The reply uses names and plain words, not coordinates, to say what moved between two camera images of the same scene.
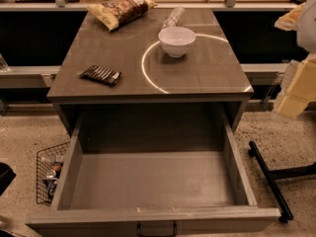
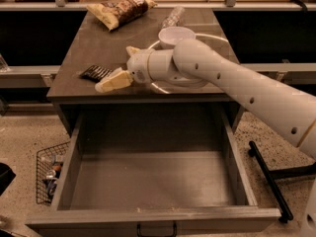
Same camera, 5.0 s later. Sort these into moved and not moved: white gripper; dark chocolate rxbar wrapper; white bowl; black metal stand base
Moved: white gripper
Not moved: white bowl; black metal stand base; dark chocolate rxbar wrapper
